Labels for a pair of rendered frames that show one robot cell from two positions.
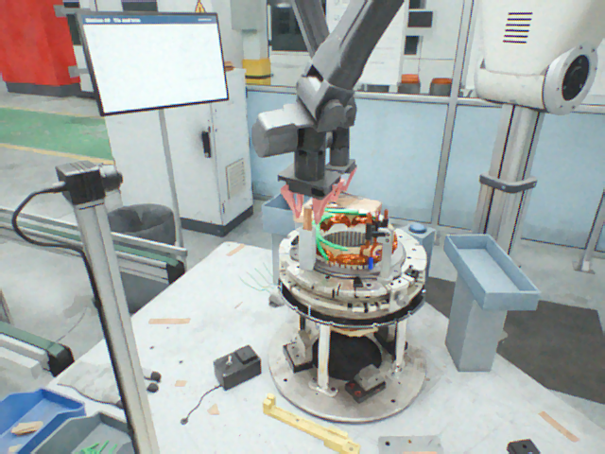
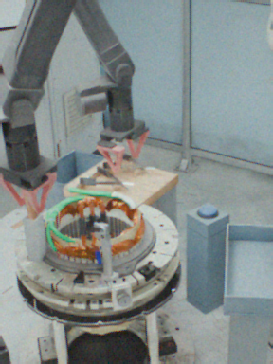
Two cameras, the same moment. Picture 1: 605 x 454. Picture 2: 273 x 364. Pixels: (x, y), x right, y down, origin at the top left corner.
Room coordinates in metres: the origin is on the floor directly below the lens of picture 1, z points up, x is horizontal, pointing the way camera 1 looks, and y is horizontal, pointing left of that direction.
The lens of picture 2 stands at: (-0.24, -0.37, 1.80)
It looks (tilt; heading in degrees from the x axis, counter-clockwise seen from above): 32 degrees down; 6
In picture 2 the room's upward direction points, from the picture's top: 1 degrees counter-clockwise
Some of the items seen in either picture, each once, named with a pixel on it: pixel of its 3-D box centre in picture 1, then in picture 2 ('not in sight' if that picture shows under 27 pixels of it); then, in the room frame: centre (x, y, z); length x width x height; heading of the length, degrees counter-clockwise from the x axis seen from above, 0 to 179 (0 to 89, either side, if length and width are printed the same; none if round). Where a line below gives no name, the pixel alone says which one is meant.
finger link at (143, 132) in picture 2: (342, 177); (131, 142); (1.18, -0.11, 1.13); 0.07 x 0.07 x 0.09; 65
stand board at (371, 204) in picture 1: (338, 211); (121, 185); (1.11, -0.10, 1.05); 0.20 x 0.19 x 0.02; 65
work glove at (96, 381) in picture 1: (111, 377); not in sight; (0.74, 0.46, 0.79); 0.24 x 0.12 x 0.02; 67
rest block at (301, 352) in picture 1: (299, 347); (49, 340); (0.78, 0.01, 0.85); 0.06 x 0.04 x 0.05; 21
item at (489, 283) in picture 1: (476, 311); (249, 314); (0.82, -0.41, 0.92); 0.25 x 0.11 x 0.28; 1
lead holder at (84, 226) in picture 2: (377, 228); (93, 223); (0.69, -0.13, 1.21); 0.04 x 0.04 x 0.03; 69
